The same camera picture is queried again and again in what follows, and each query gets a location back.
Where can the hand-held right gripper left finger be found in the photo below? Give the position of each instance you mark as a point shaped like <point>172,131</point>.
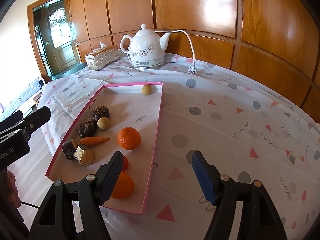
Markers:
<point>111,180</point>

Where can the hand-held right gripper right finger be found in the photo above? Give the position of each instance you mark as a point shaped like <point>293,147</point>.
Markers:
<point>202,177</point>

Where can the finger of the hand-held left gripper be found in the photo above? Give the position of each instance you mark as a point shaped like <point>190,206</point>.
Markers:
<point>37,117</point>
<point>13,121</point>

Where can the orange mandarin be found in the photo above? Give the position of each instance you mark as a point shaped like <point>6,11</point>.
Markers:
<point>128,138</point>
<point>123,185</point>

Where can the small red tomato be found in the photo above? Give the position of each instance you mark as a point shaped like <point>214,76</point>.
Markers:
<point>125,163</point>

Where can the cut dark sugarcane piece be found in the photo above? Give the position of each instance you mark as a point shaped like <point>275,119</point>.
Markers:
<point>85,155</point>
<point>68,150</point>

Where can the small orange carrot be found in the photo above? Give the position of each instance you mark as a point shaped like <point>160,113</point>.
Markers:
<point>93,141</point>

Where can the dark water chestnut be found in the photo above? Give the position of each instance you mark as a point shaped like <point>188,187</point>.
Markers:
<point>100,113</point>
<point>87,128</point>

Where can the small tan longan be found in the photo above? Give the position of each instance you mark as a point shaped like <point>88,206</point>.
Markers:
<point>103,123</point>
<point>146,89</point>

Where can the pink cardboard box tray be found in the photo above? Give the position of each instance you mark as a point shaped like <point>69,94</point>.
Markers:
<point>140,110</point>

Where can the person's left hand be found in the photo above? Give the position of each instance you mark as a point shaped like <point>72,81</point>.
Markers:
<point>8,190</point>

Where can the small wooden stool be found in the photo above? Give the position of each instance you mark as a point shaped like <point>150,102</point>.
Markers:
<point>37,98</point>

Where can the blue plaid sofa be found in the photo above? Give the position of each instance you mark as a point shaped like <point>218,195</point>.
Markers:
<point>30,90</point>

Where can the white patterned tablecloth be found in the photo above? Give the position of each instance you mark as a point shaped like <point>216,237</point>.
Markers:
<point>225,130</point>

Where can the wooden glass-panel door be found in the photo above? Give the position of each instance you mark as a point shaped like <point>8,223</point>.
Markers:
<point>60,55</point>

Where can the silver embossed tissue box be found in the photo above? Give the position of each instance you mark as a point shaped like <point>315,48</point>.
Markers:
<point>101,57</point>

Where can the white tissue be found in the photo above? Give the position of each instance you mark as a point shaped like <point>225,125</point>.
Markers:
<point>103,45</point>

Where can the metal kettle base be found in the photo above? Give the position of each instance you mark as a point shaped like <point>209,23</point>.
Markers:
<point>147,67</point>

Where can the white ceramic electric kettle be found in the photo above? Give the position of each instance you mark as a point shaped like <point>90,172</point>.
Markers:
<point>147,45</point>

